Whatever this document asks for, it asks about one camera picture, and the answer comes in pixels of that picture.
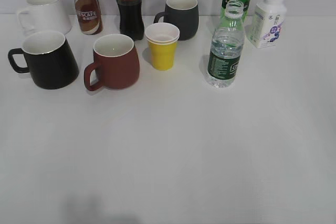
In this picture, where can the cola bottle red label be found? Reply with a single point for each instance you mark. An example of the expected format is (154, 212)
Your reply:
(131, 22)

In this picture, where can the white yogurt drink bottle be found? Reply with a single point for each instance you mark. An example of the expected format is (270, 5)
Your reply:
(268, 19)

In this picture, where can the red-brown ceramic mug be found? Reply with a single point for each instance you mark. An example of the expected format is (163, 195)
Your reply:
(115, 63)

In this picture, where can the yellow paper cup stack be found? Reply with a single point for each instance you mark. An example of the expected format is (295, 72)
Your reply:
(162, 40)

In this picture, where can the white ceramic mug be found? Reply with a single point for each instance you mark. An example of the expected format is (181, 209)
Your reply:
(46, 15)

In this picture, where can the black mug gold rim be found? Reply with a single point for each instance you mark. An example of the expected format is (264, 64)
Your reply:
(47, 56)

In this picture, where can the clear water bottle green label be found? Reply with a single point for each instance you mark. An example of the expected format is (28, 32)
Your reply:
(226, 46)

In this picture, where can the Nescafe coffee bottle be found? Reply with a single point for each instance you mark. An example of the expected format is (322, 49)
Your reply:
(89, 16)

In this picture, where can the dark grey mug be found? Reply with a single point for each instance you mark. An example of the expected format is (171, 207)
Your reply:
(183, 14)

